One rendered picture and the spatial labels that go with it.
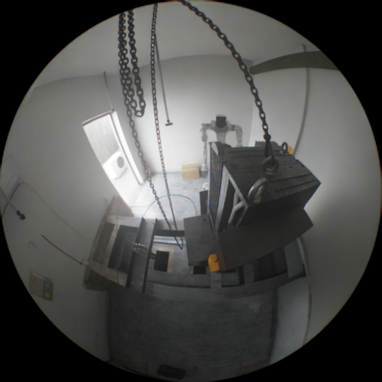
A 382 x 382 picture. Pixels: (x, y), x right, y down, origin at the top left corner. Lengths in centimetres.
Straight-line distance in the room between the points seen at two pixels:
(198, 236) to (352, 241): 148
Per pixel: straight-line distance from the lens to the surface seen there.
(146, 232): 143
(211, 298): 121
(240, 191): 34
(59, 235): 171
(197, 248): 97
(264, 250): 41
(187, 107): 255
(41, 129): 175
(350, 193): 131
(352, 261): 141
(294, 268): 159
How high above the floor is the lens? 184
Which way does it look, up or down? 46 degrees down
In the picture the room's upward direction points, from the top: 8 degrees counter-clockwise
